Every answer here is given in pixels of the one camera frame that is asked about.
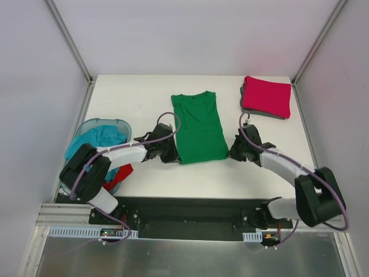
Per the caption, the green t shirt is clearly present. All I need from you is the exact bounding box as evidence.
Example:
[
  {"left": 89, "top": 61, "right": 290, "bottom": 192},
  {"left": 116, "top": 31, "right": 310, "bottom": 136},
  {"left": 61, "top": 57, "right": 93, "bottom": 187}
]
[{"left": 171, "top": 91, "right": 228, "bottom": 165}]

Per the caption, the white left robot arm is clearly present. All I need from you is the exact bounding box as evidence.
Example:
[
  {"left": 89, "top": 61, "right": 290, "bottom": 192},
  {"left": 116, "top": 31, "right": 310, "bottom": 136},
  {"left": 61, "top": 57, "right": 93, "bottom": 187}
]
[{"left": 59, "top": 123, "right": 179, "bottom": 224}]

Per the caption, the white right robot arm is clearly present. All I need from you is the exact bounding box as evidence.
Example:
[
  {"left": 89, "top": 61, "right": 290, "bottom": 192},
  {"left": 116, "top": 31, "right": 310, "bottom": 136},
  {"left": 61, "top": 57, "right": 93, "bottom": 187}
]
[{"left": 228, "top": 123, "right": 349, "bottom": 231}]

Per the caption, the folded grey t shirt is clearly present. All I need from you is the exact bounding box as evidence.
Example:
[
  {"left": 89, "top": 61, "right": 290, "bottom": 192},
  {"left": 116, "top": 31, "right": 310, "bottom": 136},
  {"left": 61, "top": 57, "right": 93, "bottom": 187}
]
[{"left": 239, "top": 83, "right": 290, "bottom": 121}]

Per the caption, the red t shirt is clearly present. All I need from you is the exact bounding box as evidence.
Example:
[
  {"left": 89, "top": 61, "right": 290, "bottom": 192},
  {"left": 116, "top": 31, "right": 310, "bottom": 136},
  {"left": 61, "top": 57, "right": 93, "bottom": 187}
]
[{"left": 103, "top": 164, "right": 133, "bottom": 194}]

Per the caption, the folded magenta t shirt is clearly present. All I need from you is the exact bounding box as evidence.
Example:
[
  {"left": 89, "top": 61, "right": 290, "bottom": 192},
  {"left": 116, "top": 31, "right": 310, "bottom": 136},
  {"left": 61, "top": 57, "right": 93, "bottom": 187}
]
[{"left": 241, "top": 75, "right": 292, "bottom": 119}]

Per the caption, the teal t shirt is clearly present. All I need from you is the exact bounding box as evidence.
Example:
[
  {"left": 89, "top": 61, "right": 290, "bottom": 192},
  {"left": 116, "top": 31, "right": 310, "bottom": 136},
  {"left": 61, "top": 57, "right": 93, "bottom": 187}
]
[{"left": 65, "top": 125, "right": 127, "bottom": 182}]

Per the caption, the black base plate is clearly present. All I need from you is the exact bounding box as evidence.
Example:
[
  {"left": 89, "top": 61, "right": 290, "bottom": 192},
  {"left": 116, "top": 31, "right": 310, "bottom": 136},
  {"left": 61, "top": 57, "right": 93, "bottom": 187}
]
[{"left": 54, "top": 193, "right": 300, "bottom": 241}]

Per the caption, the right white cable duct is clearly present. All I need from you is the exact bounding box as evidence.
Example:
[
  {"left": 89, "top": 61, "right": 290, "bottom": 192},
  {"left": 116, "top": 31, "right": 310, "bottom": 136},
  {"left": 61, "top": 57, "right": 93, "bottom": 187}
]
[{"left": 242, "top": 231, "right": 263, "bottom": 243}]

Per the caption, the white cable duct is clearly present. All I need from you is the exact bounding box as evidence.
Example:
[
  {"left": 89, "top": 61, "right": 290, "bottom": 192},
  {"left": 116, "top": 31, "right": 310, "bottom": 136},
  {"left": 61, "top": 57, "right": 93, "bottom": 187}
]
[
  {"left": 242, "top": 231, "right": 263, "bottom": 243},
  {"left": 48, "top": 226, "right": 138, "bottom": 239}
]

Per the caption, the aluminium front rail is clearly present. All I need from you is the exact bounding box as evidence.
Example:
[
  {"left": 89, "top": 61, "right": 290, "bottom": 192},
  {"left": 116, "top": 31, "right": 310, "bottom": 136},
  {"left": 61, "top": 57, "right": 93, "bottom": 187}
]
[{"left": 36, "top": 203, "right": 91, "bottom": 226}]

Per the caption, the left white cable duct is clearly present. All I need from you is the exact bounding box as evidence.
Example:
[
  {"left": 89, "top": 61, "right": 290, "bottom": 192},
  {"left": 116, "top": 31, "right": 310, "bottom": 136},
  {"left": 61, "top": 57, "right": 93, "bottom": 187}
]
[{"left": 48, "top": 226, "right": 138, "bottom": 239}]

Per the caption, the right aluminium frame post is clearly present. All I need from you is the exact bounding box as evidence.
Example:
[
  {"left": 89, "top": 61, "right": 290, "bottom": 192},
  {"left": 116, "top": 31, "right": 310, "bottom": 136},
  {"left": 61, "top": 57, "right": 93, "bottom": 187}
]
[{"left": 291, "top": 0, "right": 349, "bottom": 87}]

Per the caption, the aluminium frame post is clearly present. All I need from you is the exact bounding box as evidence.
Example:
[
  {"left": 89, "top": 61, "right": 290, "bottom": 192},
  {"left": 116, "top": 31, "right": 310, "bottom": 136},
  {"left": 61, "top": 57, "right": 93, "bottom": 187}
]
[
  {"left": 291, "top": 0, "right": 349, "bottom": 87},
  {"left": 43, "top": 0, "right": 93, "bottom": 84}
]

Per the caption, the left aluminium frame post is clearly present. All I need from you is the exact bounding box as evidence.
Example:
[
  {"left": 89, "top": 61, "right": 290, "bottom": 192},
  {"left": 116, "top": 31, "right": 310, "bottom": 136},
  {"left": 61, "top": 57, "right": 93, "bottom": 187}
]
[{"left": 43, "top": 0, "right": 93, "bottom": 84}]

